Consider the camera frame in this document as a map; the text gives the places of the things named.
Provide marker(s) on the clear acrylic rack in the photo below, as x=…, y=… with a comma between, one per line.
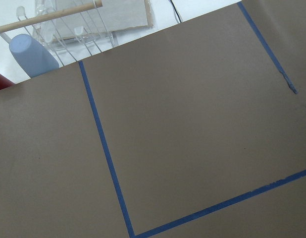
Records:
x=70, y=38

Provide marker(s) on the light blue plastic cup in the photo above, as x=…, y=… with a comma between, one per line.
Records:
x=33, y=58

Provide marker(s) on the wooden dowel rod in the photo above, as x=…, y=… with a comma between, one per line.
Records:
x=51, y=16

